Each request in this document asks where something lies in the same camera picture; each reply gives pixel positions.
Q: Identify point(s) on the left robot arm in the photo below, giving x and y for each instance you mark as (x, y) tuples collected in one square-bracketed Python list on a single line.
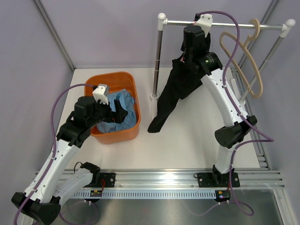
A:
[(43, 199)]

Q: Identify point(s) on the black shorts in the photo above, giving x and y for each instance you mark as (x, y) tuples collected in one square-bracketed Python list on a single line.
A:
[(181, 83)]

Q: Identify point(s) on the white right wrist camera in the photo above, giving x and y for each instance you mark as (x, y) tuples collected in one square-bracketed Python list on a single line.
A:
[(204, 21)]

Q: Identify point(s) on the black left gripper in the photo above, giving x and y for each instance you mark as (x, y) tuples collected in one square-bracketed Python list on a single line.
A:
[(120, 113)]

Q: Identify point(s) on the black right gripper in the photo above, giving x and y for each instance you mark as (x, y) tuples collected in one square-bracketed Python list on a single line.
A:
[(182, 48)]

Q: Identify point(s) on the aluminium frame post right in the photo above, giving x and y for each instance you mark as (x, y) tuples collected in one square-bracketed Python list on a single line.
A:
[(265, 19)]

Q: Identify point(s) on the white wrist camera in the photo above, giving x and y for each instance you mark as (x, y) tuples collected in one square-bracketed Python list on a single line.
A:
[(100, 94), (204, 21)]

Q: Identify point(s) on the aluminium frame post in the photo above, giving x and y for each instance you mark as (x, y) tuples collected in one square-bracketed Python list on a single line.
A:
[(265, 19), (46, 18)]

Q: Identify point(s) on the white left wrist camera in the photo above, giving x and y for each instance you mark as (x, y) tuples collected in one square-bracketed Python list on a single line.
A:
[(100, 94)]

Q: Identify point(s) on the aluminium frame post left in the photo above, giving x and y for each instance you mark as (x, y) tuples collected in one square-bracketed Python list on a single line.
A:
[(46, 18)]

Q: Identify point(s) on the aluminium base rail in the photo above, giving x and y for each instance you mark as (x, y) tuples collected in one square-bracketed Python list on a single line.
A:
[(191, 179)]

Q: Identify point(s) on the orange plastic laundry basket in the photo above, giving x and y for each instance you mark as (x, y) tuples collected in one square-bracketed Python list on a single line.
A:
[(118, 82)]

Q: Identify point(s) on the pink plastic hanger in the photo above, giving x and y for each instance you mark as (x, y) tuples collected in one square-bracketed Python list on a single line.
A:
[(182, 57)]

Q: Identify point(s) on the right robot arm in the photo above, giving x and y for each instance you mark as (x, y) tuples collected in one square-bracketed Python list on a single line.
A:
[(237, 123)]

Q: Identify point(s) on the white slotted cable duct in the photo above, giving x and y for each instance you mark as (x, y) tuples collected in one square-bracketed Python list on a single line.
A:
[(145, 194)]

